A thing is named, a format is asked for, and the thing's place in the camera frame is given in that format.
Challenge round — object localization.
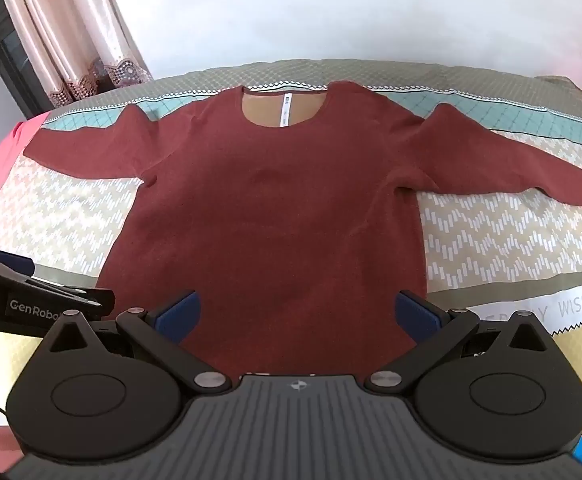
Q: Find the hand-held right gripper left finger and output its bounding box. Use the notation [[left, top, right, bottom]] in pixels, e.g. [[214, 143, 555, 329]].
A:
[[46, 289, 233, 395]]

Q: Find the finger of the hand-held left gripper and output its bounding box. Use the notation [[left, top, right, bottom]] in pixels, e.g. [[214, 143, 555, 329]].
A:
[[0, 243, 34, 283], [33, 285, 118, 320]]

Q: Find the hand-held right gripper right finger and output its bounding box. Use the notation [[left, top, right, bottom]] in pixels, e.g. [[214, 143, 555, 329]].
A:
[[366, 289, 554, 396]]

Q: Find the maroon long-sleeved sweater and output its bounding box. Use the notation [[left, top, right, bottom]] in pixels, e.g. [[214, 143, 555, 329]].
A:
[[23, 81, 582, 377]]

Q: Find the pink cloth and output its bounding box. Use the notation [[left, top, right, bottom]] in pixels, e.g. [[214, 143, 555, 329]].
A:
[[0, 110, 52, 223]]

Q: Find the patterned bed sheet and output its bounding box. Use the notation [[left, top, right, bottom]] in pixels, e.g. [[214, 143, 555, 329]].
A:
[[0, 59, 582, 441]]

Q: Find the pink embroidered curtain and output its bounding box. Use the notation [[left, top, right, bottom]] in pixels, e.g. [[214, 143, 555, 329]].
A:
[[0, 0, 154, 108]]

